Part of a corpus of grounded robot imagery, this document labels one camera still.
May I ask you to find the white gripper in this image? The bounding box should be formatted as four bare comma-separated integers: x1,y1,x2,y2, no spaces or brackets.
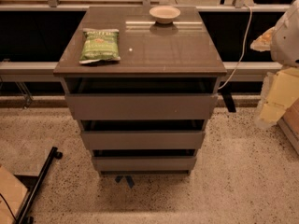
250,27,299,129

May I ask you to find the grey bottom drawer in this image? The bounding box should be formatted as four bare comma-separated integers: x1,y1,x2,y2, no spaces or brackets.
92,157,196,172

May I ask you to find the grey drawer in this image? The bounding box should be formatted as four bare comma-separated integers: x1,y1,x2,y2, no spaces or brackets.
65,94,217,120
92,157,196,172
81,131,206,150

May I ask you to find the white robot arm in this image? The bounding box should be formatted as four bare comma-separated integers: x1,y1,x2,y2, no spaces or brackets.
250,0,299,129

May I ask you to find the brown drawer cabinet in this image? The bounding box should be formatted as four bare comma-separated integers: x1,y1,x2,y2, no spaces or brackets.
52,5,228,176

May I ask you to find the grey middle drawer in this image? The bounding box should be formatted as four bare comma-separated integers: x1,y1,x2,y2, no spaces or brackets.
81,131,206,150

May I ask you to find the grey top drawer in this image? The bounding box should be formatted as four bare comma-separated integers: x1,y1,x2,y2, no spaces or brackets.
65,94,217,120

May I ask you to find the cardboard box right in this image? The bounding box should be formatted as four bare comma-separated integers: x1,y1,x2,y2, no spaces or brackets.
278,99,299,155

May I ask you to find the cardboard box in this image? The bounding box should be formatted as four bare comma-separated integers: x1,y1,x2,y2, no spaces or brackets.
278,99,299,155
0,165,28,224

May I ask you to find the beige bowl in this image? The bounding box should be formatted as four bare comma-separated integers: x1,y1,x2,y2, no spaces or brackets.
149,6,180,24

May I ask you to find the blue tape cross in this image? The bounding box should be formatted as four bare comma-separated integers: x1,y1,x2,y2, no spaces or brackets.
115,175,135,189

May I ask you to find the green chip bag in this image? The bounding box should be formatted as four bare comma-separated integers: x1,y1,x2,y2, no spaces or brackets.
79,28,121,64

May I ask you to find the black metal stand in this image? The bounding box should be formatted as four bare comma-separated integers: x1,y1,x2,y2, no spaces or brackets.
16,147,63,224

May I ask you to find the grey metal railing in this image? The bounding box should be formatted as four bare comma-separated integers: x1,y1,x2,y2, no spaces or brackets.
0,62,282,82

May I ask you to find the cardboard box left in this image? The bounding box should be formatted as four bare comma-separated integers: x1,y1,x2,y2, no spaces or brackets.
0,165,28,224

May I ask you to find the white cable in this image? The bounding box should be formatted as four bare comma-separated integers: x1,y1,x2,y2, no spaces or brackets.
217,4,253,91

